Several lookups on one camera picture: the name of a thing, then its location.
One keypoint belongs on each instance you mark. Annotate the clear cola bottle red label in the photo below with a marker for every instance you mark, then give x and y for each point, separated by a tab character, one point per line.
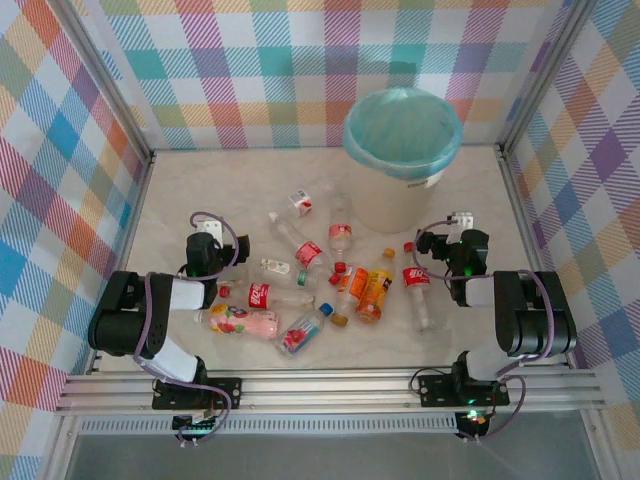
260	296
416	278

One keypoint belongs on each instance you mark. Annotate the clear bottle white green label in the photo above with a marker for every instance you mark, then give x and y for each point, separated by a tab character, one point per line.
276	266

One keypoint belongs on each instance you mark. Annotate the pink drink bottle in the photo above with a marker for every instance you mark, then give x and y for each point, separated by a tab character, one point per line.
245	322

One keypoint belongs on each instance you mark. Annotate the large clear bottle red label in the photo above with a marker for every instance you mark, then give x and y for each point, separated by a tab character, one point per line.
308	253

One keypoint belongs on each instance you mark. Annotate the orange juice bottle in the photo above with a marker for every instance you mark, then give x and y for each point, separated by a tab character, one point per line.
375	297

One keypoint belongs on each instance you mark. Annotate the small bottle red white label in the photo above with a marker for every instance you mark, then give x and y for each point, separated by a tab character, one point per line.
301	201

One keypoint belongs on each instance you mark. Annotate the clear bottle orange white label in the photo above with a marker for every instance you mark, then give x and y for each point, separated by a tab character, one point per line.
350	282

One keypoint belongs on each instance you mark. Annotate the clear bottle pink red label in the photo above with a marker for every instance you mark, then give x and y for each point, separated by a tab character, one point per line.
340	234

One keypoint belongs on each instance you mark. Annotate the blue cap bottle pink label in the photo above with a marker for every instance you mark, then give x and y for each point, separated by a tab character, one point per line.
300	335

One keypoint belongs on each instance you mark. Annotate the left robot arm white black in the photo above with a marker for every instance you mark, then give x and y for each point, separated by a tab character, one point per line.
120	325

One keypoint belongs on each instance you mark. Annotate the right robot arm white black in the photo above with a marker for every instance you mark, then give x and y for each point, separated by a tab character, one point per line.
540	325

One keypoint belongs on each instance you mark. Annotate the small circuit board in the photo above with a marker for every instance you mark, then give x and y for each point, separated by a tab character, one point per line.
472	417
200	427

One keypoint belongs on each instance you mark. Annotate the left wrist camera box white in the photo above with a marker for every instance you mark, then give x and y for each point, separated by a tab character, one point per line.
212	227

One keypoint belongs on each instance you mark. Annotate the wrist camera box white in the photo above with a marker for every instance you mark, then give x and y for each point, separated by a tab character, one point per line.
212	227
460	222

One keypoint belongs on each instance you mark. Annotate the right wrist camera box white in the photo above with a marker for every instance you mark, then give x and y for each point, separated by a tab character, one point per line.
460	222

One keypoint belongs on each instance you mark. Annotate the aluminium side rail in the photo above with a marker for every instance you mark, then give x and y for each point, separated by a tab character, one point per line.
133	220
522	215

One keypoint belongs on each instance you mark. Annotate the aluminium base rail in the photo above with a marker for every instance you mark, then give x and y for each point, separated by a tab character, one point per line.
325	390

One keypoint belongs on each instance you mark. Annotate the aluminium frame post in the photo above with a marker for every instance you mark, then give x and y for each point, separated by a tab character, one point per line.
545	75
107	85

